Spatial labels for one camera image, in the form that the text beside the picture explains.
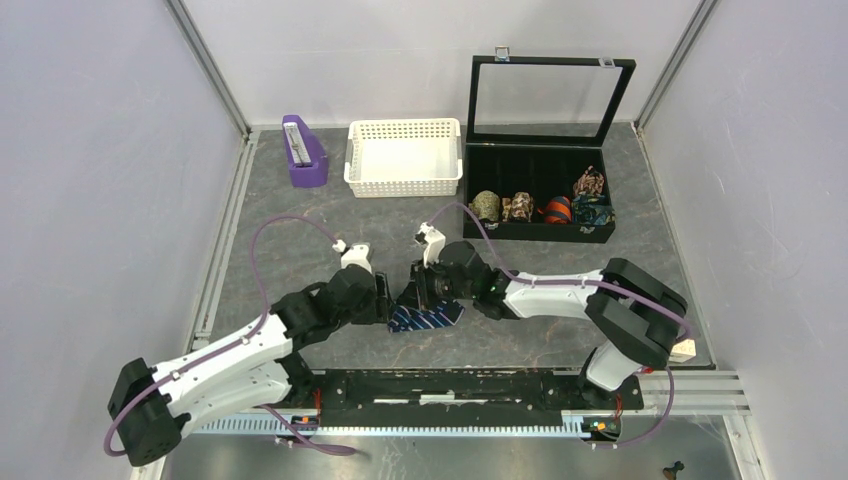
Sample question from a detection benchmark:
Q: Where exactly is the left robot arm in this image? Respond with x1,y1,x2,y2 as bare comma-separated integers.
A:
104,265,391,467

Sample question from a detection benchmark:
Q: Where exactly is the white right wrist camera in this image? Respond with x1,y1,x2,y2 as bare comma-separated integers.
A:
414,222,446,268

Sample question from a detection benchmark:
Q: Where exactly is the black tie storage box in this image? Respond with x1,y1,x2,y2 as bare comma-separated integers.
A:
463,47,637,244

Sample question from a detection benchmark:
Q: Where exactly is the white plastic basket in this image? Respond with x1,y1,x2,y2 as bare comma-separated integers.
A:
343,118,463,198

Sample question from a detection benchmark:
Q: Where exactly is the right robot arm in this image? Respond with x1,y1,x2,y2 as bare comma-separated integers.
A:
389,241,691,408

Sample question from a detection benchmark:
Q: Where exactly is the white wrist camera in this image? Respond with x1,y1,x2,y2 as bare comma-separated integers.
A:
414,222,446,268
332,239,373,274

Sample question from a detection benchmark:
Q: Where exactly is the small black object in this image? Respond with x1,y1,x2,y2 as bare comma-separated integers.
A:
662,461,685,480

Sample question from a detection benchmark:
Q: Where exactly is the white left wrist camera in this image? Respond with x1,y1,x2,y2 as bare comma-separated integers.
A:
332,239,373,274

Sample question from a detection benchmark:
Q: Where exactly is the orange navy striped rolled tie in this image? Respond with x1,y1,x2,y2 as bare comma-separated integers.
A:
537,196,573,225

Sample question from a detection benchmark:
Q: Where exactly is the blue yellow patterned tie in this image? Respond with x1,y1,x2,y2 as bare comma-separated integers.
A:
572,194,615,226

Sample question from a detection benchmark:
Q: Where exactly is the brown floral rolled tie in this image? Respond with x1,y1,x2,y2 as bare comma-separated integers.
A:
501,192,535,223

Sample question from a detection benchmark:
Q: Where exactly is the olive green rolled tie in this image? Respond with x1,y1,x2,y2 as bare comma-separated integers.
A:
469,190,501,224

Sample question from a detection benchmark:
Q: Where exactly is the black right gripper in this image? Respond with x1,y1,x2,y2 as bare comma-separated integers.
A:
395,256,476,312

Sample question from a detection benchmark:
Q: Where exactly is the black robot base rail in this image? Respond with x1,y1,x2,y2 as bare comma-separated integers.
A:
278,368,644,428

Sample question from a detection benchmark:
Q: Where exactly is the white lego block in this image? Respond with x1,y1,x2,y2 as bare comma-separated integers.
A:
669,338,697,364

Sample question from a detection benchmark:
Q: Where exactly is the purple metronome stand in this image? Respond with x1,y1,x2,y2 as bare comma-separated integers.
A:
282,114,329,188

